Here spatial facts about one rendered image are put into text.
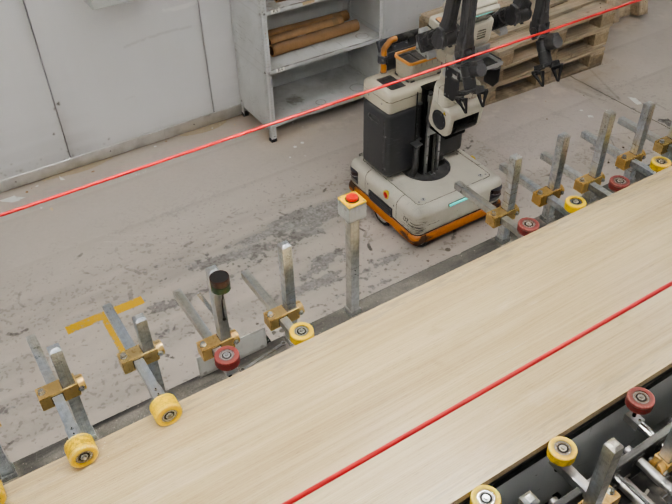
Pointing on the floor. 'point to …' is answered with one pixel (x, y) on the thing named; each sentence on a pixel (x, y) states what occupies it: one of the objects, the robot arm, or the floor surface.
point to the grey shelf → (354, 73)
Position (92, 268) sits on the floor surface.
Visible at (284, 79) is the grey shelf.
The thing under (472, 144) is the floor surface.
